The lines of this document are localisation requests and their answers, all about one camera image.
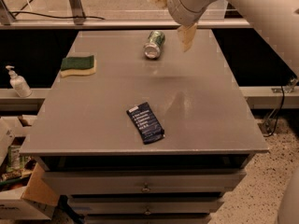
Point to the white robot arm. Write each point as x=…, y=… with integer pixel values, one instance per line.
x=269, y=194

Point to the white pump soap bottle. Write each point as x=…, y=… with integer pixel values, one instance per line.
x=18, y=83

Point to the dark blue snack bar wrapper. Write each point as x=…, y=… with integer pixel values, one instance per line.
x=148, y=126

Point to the cardboard box with items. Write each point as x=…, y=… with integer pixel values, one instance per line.
x=23, y=195

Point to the grey drawer cabinet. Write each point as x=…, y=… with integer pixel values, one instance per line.
x=141, y=141

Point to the middle grey drawer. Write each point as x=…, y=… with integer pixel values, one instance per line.
x=146, y=206

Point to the green soda can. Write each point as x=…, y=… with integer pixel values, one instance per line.
x=154, y=44

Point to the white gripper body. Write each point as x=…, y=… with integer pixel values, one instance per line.
x=177, y=7

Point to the green can in box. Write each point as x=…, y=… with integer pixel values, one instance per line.
x=14, y=162

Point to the grey drawer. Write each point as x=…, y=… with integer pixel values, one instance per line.
x=144, y=182
x=146, y=206

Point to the top grey drawer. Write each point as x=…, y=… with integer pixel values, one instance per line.
x=144, y=182

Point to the green and yellow sponge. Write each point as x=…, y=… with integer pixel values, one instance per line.
x=78, y=66

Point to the metal window frame rail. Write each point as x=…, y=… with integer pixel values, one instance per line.
x=57, y=14

